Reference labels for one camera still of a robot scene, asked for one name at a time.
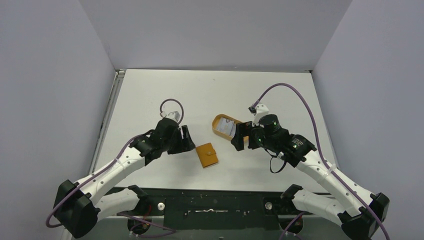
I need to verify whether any orange leather card holder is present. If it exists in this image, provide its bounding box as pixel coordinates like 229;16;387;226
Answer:
195;142;219;168

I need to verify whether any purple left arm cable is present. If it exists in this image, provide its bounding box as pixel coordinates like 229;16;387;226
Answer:
44;97;185;239

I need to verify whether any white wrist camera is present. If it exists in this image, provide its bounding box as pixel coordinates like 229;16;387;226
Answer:
248;103;269;126
160;111;182;124

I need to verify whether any left stack credit card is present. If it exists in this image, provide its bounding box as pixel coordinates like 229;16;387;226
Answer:
216;117;235;136

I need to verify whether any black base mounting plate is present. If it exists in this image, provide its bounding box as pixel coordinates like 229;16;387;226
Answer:
99;187;332;234

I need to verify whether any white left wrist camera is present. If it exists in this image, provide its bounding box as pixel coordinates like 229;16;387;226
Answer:
160;111;182;124

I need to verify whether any tan oval tray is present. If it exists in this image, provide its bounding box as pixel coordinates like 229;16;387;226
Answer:
212;114;241;141

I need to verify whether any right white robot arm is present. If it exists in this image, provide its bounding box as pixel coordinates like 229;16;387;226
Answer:
231;114;390;240

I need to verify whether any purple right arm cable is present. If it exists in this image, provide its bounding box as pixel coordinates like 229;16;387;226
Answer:
248;82;392;240

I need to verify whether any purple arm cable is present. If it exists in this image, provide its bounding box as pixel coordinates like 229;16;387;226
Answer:
44;97;185;239
248;82;392;240

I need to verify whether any aluminium side rail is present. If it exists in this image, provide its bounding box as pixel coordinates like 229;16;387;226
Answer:
89;69;127;175

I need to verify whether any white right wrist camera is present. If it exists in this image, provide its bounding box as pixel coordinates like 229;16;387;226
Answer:
248;103;269;126

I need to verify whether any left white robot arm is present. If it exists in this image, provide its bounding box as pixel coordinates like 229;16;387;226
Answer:
45;117;195;239

